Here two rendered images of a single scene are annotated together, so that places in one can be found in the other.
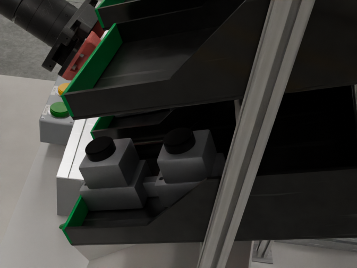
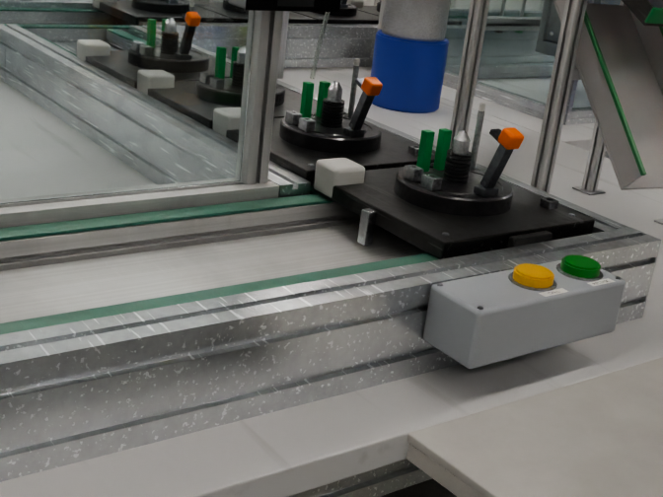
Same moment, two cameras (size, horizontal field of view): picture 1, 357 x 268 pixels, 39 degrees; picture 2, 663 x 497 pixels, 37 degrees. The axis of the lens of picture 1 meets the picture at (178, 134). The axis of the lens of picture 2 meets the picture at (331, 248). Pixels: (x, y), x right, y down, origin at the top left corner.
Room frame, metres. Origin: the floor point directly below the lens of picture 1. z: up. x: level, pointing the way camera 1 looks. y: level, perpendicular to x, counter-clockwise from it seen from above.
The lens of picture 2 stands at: (1.53, 0.90, 1.32)
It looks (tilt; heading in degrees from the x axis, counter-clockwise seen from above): 21 degrees down; 236
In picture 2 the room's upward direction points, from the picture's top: 7 degrees clockwise
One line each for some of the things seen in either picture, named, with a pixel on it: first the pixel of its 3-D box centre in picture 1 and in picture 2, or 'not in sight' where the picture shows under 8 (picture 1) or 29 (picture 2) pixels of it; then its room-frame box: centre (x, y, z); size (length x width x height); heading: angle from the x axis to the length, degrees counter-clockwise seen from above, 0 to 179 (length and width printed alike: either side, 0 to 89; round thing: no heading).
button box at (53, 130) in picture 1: (67, 103); (527, 308); (0.86, 0.25, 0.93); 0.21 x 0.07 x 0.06; 4
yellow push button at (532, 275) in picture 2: (67, 91); (532, 279); (0.86, 0.25, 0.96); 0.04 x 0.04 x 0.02
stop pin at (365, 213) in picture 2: not in sight; (366, 227); (0.91, 0.04, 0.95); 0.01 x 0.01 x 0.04; 4
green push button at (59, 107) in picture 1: (60, 110); (579, 270); (0.79, 0.25, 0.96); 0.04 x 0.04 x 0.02
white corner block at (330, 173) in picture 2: not in sight; (338, 178); (0.89, -0.06, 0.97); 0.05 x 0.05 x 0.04; 4
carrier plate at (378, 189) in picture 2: not in sight; (451, 203); (0.79, 0.03, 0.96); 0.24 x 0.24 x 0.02; 4
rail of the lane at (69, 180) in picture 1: (109, 67); (335, 329); (1.05, 0.20, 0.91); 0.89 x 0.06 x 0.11; 4
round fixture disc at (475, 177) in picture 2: not in sight; (453, 188); (0.79, 0.03, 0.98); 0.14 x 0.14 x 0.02
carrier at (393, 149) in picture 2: not in sight; (332, 108); (0.81, -0.23, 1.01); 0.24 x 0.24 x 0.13; 4
